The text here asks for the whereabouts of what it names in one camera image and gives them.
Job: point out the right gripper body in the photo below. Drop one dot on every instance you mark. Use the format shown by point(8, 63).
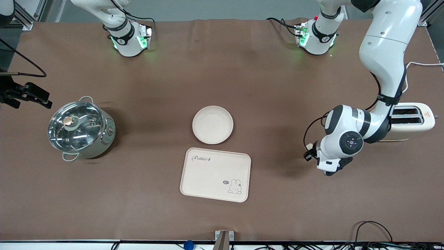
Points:
point(9, 93)

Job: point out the cream round plate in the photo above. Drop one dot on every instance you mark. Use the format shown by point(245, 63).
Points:
point(212, 125)

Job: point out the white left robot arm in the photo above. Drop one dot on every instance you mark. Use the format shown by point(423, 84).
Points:
point(381, 52)

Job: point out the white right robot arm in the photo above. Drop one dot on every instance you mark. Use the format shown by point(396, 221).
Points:
point(127, 41)

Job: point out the glass pot lid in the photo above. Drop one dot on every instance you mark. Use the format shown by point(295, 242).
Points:
point(74, 126)

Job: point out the pale green electric pot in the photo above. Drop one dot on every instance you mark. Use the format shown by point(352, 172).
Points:
point(104, 135)

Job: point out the cream two-slot toaster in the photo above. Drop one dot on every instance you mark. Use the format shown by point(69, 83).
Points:
point(421, 121)

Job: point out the brown table cover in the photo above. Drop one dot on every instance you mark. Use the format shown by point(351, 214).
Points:
point(277, 86)

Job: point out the cream rabbit print tray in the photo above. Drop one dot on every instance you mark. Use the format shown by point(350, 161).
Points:
point(208, 177)

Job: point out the blue round cap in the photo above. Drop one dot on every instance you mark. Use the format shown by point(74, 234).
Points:
point(188, 245)

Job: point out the aluminium frame profile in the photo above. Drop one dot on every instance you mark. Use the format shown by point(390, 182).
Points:
point(426, 14)
point(24, 15)

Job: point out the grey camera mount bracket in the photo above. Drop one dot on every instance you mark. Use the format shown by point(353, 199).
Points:
point(223, 238)

